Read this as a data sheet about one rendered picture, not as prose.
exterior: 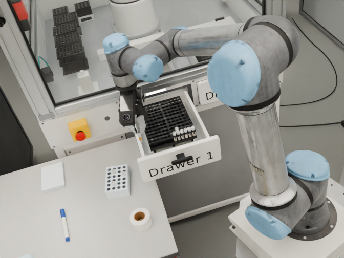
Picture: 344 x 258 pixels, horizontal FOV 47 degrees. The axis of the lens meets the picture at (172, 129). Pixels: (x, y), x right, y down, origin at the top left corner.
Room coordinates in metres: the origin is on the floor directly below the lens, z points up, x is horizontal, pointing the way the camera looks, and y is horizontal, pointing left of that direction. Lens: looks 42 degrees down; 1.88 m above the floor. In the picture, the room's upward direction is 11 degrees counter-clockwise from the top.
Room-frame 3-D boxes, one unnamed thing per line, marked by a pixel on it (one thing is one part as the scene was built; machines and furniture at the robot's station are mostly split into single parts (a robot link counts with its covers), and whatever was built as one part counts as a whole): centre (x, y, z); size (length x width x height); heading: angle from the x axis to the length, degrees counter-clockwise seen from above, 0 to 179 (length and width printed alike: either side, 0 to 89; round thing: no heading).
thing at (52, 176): (1.10, 0.49, 0.77); 0.13 x 0.09 x 0.02; 8
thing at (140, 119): (1.04, 0.09, 1.02); 0.06 x 0.03 x 0.09; 172
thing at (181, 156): (0.94, -0.01, 0.91); 0.07 x 0.04 x 0.01; 97
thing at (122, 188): (1.00, 0.24, 0.78); 0.12 x 0.08 x 0.04; 177
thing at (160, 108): (1.16, 0.02, 0.87); 0.22 x 0.18 x 0.06; 7
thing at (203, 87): (1.32, -0.28, 0.87); 0.29 x 0.02 x 0.11; 97
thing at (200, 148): (0.96, -0.01, 0.87); 0.29 x 0.02 x 0.11; 97
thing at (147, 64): (0.97, 0.04, 1.28); 0.11 x 0.11 x 0.08; 38
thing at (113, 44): (1.04, 0.11, 1.28); 0.09 x 0.08 x 0.11; 38
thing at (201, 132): (1.17, 0.02, 0.86); 0.40 x 0.26 x 0.06; 7
